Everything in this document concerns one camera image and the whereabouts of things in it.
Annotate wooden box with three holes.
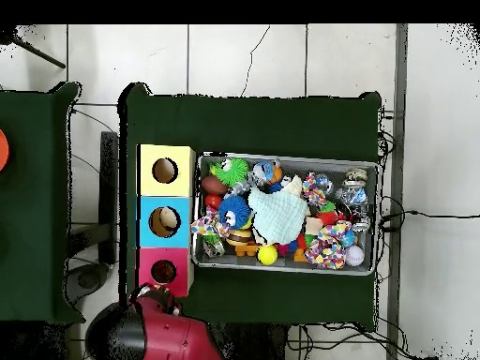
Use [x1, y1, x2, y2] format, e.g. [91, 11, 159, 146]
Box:
[135, 143, 197, 299]

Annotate yellow tennis ball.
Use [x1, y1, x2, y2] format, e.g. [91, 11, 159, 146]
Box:
[257, 244, 278, 266]

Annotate large blue fuzzy eyed ball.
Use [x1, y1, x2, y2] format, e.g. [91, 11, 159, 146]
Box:
[217, 195, 251, 229]

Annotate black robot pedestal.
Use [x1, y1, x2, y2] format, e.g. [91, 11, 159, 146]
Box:
[224, 322, 288, 360]

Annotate green spiky puffer ball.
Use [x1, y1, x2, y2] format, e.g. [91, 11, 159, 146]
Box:
[208, 157, 250, 188]

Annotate dark green table cloth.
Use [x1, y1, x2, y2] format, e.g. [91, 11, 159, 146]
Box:
[0, 82, 84, 324]
[118, 82, 383, 330]

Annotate colourful dot print cloth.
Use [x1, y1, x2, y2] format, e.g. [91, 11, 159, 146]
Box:
[304, 219, 353, 270]
[190, 207, 231, 238]

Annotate metal wire mesh bin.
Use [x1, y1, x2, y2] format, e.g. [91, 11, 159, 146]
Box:
[192, 151, 380, 277]

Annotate cream waffle cloth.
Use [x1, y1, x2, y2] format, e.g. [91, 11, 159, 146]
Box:
[280, 173, 305, 198]

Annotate light blue waffle cloth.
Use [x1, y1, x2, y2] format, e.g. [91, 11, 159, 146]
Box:
[247, 186, 310, 246]

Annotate grey round base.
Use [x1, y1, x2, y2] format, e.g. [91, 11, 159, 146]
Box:
[67, 262, 110, 305]

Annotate orange disc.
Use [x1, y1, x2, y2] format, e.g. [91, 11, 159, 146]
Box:
[0, 128, 10, 173]

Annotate brown toy football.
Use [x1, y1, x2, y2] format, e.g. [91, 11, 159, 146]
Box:
[201, 174, 229, 195]

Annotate toy hamburger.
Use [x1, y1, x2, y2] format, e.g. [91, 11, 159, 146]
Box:
[226, 228, 253, 248]

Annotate white baseball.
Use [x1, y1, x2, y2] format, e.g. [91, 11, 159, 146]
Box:
[343, 245, 366, 267]

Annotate black panel stand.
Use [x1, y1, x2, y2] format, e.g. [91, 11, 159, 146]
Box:
[98, 130, 119, 265]

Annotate black tripod leg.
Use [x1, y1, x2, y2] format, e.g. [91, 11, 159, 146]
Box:
[0, 25, 67, 69]

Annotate black power cable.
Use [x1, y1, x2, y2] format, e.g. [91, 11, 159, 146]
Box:
[380, 209, 480, 231]

